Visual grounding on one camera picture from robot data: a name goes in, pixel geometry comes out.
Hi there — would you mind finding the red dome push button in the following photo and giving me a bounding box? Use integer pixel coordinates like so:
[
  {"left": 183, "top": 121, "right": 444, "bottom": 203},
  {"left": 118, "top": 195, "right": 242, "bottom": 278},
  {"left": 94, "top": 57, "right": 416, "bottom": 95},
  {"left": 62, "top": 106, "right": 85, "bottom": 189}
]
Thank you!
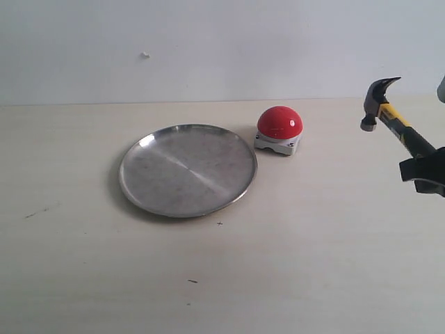
[{"left": 254, "top": 106, "right": 304, "bottom": 156}]

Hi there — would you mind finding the yellow black claw hammer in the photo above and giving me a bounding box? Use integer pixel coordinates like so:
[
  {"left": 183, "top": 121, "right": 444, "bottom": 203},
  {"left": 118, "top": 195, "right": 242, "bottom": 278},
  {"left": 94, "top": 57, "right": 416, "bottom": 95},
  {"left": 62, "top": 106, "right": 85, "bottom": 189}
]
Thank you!
[{"left": 360, "top": 77, "right": 437, "bottom": 158}]

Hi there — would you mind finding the round steel plate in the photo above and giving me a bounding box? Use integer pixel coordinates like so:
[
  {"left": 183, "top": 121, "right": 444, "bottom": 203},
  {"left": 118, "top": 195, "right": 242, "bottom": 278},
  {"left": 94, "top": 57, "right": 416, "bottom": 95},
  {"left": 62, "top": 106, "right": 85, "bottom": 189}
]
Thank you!
[{"left": 118, "top": 124, "right": 257, "bottom": 218}]

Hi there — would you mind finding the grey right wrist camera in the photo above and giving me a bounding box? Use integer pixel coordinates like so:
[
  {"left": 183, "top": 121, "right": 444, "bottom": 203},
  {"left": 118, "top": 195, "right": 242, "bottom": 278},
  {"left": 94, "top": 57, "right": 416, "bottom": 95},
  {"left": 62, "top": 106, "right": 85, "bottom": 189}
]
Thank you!
[{"left": 437, "top": 77, "right": 445, "bottom": 103}]

